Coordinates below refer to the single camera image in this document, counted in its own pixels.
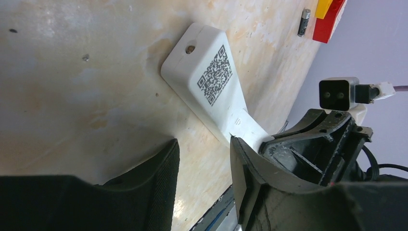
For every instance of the white battery cover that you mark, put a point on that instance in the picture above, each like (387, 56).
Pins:
(243, 126)

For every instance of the white remote control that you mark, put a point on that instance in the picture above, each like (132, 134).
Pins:
(201, 71)

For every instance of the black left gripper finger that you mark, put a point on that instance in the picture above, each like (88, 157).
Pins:
(141, 199)

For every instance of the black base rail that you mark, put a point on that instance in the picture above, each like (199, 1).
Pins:
(221, 216)

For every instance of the red toy window block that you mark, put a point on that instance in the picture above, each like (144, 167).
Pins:
(325, 28)

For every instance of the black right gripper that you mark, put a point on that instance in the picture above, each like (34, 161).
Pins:
(320, 150)

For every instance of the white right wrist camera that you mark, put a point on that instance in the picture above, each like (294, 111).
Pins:
(339, 94)

